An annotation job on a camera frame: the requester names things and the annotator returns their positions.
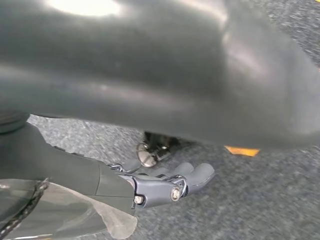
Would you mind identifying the black braided cable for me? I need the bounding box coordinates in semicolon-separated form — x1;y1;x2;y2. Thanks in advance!
0;178;50;238

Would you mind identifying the clear plastic film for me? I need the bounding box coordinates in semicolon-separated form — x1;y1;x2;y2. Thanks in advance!
0;178;138;240

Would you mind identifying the dark robot foot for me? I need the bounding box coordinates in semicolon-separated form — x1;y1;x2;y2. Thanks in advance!
136;131;197;169

